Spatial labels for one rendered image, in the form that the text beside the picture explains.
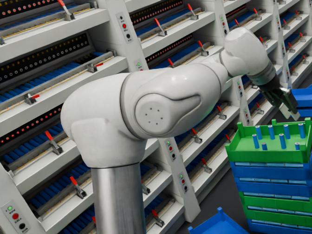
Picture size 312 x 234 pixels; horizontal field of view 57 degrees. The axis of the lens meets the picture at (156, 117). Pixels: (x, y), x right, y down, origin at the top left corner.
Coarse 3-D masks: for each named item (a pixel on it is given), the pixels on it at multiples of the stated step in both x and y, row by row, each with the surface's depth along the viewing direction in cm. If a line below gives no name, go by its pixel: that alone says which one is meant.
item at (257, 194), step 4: (244, 192) 127; (248, 192) 126; (252, 192) 126; (260, 196) 125; (264, 196) 124; (268, 196) 122; (272, 196) 121; (276, 196) 120; (280, 196) 119; (284, 196) 118; (288, 196) 117; (292, 196) 116; (296, 196) 115; (300, 196) 114; (304, 196) 114; (300, 200) 116; (304, 200) 115; (308, 200) 113
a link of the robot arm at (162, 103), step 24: (144, 72) 52; (168, 72) 48; (192, 72) 49; (120, 96) 51; (144, 96) 44; (168, 96) 43; (192, 96) 46; (216, 96) 53; (144, 120) 45; (168, 120) 43; (192, 120) 47
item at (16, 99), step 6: (108, 54) 120; (90, 60) 116; (96, 60) 116; (102, 60) 118; (78, 66) 112; (84, 66) 113; (66, 72) 109; (72, 72) 110; (78, 72) 110; (54, 78) 105; (60, 78) 106; (66, 78) 108; (42, 84) 102; (48, 84) 103; (54, 84) 105; (30, 90) 100; (36, 90) 100; (42, 90) 102; (18, 96) 97; (6, 102) 94; (12, 102) 95; (18, 102) 97; (0, 108) 93; (6, 108) 94
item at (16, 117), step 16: (112, 48) 123; (48, 64) 116; (112, 64) 116; (16, 80) 108; (80, 80) 107; (48, 96) 99; (64, 96) 103; (16, 112) 92; (32, 112) 96; (0, 128) 89; (16, 128) 93
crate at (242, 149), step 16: (240, 128) 132; (304, 128) 119; (240, 144) 130; (272, 144) 122; (288, 144) 118; (304, 144) 102; (240, 160) 119; (256, 160) 115; (272, 160) 111; (288, 160) 108; (304, 160) 105
